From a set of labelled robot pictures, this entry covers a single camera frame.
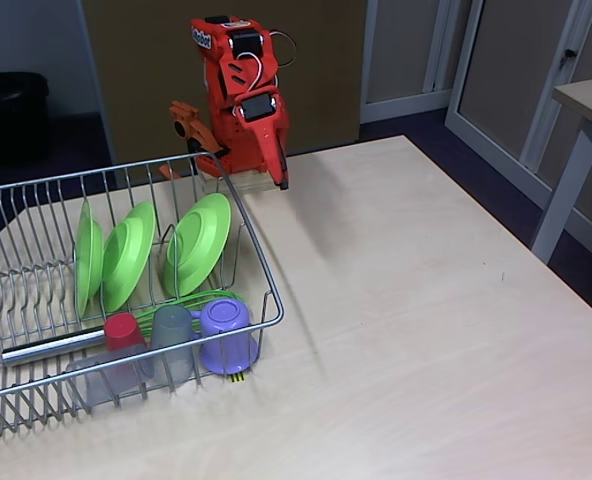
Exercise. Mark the green plastic plate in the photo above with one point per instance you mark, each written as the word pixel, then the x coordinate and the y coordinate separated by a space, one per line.
pixel 198 245
pixel 88 260
pixel 128 255

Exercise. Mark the purple plastic mug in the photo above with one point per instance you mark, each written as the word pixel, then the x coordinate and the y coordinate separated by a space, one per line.
pixel 226 332

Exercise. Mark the grey translucent plastic cup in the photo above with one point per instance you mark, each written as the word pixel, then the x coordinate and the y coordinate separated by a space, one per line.
pixel 101 382
pixel 173 332

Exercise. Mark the red plastic cup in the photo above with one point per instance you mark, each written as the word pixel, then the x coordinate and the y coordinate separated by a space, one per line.
pixel 121 332

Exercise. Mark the red robot arm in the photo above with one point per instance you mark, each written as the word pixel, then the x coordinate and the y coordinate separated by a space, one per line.
pixel 226 125

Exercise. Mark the wooden base block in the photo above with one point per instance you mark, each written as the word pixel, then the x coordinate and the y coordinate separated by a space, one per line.
pixel 253 182

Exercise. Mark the orange plastic clamp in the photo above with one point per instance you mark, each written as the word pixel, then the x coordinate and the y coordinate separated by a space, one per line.
pixel 196 130

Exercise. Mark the brown cork board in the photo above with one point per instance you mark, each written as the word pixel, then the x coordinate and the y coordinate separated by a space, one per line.
pixel 326 75

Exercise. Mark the yellow black striped tape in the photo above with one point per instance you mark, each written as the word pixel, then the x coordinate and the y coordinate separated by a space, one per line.
pixel 237 378

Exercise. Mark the white framed cabinet with lock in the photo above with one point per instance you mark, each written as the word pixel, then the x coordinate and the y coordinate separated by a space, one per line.
pixel 516 60

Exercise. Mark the black trash bin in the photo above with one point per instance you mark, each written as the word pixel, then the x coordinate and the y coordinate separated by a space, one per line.
pixel 11 115

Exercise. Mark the black cabinet key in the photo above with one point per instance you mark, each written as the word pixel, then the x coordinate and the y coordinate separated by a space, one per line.
pixel 569 52

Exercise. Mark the beige desk with grey leg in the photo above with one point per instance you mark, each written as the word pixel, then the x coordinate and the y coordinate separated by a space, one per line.
pixel 591 100

